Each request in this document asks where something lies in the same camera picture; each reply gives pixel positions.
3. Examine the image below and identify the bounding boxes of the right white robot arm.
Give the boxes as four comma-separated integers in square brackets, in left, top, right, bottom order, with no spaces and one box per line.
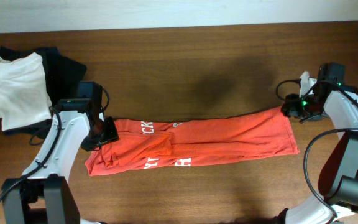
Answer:
[273,80,358,223]

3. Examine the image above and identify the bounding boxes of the orange t-shirt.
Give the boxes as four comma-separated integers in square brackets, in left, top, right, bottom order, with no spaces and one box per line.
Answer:
[85,108,300,176]

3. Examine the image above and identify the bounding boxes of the black folded garment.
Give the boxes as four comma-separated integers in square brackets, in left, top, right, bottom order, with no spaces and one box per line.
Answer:
[0,46,87,139]

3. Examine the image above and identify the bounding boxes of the white folded t-shirt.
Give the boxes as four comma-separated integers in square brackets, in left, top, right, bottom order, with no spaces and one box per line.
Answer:
[0,52,52,131]

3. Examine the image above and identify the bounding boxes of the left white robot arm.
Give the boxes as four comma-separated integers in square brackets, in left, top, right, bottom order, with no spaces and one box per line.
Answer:
[0,97,119,224]

